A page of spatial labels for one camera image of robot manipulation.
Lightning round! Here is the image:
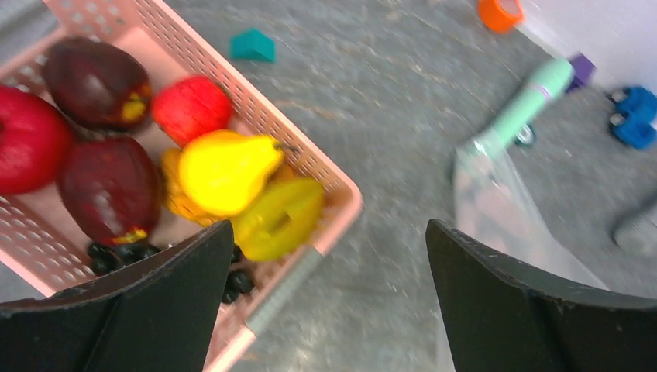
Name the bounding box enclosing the black grape bunch toy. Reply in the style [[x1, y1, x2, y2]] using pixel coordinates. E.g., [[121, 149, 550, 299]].
[[86, 242, 255, 305]]

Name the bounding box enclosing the teal house block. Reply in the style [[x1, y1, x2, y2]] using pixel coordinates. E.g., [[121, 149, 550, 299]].
[[229, 29, 277, 64]]

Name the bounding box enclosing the yellow pear toy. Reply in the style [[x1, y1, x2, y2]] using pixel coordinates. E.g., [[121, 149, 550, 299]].
[[177, 129, 284, 217]]

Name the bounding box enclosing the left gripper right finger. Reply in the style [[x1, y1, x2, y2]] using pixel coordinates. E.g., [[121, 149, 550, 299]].
[[425, 219, 656, 371]]

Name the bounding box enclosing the pink plastic basket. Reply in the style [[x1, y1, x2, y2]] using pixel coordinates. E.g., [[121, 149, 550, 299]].
[[1, 1, 363, 371]]

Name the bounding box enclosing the dark red mangosteen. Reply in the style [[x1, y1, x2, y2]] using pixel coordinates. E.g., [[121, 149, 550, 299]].
[[57, 136, 163, 247], [41, 36, 153, 132]]

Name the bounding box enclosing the orange wrinkled fruit toy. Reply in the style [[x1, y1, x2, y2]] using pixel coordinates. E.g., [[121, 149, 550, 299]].
[[160, 148, 297, 227]]

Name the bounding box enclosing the mint green toy microphone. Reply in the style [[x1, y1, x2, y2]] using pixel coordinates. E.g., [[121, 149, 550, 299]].
[[460, 58, 574, 158]]

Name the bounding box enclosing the blue toy car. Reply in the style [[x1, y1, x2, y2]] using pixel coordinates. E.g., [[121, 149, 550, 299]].
[[609, 85, 656, 150]]

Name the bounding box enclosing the dark red mangosteen lower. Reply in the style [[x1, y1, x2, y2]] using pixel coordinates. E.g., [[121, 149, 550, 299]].
[[57, 136, 163, 247]]

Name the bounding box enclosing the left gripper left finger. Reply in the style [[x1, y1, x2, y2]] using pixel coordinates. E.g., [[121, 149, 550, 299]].
[[1, 222, 233, 371]]

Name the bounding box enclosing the clear zip top bag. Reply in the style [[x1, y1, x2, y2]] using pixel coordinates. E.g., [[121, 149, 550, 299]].
[[452, 143, 606, 289]]

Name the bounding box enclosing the purple cube block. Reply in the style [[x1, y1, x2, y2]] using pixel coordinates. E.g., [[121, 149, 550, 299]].
[[566, 53, 596, 93]]

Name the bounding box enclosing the orange semicircle block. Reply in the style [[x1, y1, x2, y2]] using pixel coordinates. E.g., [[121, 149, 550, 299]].
[[476, 0, 525, 34]]

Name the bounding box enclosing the dark red mangosteen upper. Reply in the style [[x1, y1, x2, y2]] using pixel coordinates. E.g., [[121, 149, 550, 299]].
[[41, 36, 153, 132]]

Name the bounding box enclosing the yellow starfruit toy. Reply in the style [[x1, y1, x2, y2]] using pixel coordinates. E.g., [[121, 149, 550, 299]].
[[232, 177, 325, 262]]

